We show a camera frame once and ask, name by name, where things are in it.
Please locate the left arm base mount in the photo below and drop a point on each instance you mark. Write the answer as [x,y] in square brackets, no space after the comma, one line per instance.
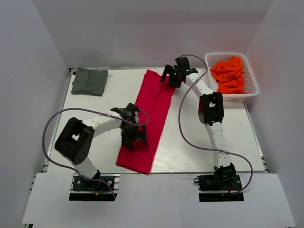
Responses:
[84,190]

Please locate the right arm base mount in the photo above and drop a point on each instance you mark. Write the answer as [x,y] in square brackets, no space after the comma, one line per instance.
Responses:
[209,191]

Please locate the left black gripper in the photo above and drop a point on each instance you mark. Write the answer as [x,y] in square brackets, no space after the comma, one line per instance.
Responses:
[126,142]

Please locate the folded grey t shirt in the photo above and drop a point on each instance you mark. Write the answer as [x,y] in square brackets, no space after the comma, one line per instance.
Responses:
[89,82]

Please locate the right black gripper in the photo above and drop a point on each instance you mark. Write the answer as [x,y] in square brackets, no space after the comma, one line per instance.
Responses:
[167,70]

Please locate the white plastic basket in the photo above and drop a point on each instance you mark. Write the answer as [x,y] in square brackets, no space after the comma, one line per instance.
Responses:
[251,86]

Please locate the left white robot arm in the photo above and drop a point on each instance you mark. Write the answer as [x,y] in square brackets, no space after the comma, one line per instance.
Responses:
[76,138]

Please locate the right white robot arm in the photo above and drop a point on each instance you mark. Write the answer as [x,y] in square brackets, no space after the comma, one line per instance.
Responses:
[210,113]

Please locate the orange t shirt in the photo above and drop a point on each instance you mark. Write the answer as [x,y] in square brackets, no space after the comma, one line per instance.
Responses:
[229,76]

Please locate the red t shirt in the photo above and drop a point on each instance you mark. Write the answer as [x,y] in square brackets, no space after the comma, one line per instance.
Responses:
[155,99]

